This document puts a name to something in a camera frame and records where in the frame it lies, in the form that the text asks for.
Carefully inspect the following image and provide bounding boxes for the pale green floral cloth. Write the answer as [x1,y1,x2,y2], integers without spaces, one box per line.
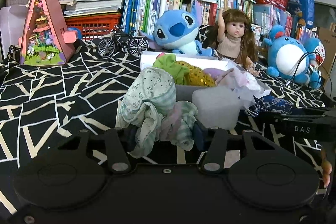
[117,67,198,158]

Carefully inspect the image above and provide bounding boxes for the gold sequin scrunchie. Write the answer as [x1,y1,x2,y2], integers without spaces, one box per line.
[177,61,216,87]

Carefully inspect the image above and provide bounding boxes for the purple fluffy scrunchie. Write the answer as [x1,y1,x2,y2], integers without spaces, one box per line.
[203,68,228,81]

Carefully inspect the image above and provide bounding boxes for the green scrunchie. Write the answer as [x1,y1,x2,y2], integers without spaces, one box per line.
[153,54,189,85]

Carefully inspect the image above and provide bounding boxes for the pink scrunchie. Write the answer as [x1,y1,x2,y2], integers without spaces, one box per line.
[156,52,165,59]

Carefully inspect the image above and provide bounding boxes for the person right hand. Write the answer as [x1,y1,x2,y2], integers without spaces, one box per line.
[321,148,333,188]

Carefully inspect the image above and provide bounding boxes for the navy blue floral cloth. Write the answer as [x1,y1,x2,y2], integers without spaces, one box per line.
[245,96,291,117]

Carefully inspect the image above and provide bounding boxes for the white shallow cardboard box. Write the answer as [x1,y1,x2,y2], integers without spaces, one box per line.
[140,52,270,98]

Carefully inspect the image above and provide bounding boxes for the blue round Marill plush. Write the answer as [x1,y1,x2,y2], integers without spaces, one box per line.
[263,24,310,85]

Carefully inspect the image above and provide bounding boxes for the Doraemon plush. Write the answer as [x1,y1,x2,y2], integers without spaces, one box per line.
[304,38,326,89]

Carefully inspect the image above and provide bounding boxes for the black white patterned cloth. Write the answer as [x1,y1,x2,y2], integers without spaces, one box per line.
[1,40,335,221]

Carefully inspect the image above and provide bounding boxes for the miniature black bicycle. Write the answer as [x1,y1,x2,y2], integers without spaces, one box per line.
[97,24,149,58]

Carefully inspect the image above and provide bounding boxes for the brown haired baby doll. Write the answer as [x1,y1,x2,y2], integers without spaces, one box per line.
[210,8,260,76]

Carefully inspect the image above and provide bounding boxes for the blue cardboard box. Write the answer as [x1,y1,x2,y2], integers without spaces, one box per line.
[287,0,315,28]

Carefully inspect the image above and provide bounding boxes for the red plastic basket left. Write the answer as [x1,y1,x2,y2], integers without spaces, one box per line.
[65,12,122,41]

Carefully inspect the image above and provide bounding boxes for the blue Stitch plush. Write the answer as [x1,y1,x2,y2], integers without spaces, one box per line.
[139,0,215,57]

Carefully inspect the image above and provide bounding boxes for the pink triangular toy house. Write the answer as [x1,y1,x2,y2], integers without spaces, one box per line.
[19,0,79,67]

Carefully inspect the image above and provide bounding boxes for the row of upright books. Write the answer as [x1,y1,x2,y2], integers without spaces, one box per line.
[121,0,318,42]

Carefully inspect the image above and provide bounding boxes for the black cable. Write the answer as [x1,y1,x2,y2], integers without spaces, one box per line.
[286,51,334,96]

